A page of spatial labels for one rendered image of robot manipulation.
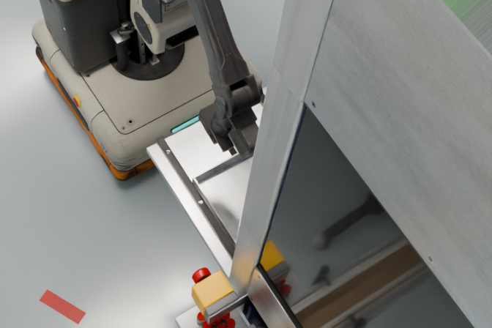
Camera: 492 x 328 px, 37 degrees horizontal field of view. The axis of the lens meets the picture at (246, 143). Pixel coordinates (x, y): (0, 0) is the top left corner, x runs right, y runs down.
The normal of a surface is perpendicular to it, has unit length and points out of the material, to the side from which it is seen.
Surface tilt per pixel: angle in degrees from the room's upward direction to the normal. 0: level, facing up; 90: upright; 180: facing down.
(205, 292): 0
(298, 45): 90
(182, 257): 0
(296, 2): 90
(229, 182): 0
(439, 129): 90
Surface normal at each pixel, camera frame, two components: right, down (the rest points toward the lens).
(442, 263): -0.84, 0.45
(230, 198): 0.07, -0.46
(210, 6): 0.44, 0.16
